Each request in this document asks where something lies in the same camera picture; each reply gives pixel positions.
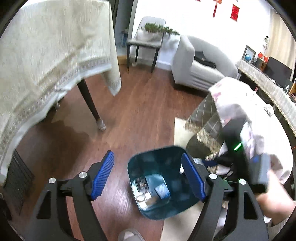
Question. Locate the beige curtain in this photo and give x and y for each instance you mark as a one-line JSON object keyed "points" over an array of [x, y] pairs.
{"points": [[282, 34]]}

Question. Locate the beige patterned tablecloth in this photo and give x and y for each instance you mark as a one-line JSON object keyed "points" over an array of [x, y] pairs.
{"points": [[46, 46]]}

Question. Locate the red wall scroll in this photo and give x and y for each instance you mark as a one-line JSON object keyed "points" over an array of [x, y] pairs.
{"points": [[235, 12]]}

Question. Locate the person's right hand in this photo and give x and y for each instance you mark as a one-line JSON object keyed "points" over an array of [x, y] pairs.
{"points": [[277, 201]]}

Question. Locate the grey armchair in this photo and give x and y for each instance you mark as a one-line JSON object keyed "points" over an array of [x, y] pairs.
{"points": [[185, 60]]}

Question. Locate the small blue globe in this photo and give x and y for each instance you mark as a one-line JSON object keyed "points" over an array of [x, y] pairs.
{"points": [[248, 58]]}

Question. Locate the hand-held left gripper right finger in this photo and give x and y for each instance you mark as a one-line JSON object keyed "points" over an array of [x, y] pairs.
{"points": [[193, 178]]}

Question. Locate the small red flags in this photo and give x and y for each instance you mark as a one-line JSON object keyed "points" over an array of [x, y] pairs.
{"points": [[262, 56]]}

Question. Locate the brown speaker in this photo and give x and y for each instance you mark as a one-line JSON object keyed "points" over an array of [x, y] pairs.
{"points": [[260, 63]]}

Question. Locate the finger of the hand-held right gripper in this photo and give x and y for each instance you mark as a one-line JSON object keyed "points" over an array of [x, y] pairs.
{"points": [[210, 163]]}

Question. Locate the dark wooden table leg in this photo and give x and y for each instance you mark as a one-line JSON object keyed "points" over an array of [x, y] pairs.
{"points": [[56, 106], [91, 104]]}

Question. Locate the black bag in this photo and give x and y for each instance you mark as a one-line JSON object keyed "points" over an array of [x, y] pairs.
{"points": [[204, 60]]}

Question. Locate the potted green plant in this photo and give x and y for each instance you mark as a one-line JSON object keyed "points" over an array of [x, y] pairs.
{"points": [[155, 29]]}

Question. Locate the white security camera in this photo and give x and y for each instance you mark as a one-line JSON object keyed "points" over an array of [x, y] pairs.
{"points": [[266, 41]]}

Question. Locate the red knot wall hanging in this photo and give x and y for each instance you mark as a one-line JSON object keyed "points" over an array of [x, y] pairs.
{"points": [[216, 7]]}

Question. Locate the blue plastic bin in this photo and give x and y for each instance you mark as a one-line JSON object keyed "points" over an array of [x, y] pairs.
{"points": [[159, 162]]}

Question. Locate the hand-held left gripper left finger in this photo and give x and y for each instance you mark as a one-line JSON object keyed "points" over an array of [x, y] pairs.
{"points": [[103, 176]]}

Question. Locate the framed picture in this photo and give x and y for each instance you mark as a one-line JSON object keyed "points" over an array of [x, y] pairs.
{"points": [[252, 52]]}

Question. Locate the pink printed tablecloth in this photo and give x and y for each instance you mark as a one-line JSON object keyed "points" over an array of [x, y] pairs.
{"points": [[231, 97]]}

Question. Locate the person's right forearm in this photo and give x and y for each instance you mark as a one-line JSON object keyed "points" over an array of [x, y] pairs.
{"points": [[281, 223]]}

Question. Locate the black monitor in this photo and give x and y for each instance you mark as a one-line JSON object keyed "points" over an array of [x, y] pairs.
{"points": [[277, 68]]}

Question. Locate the grey dining chair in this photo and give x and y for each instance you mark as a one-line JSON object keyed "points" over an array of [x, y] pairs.
{"points": [[145, 42]]}

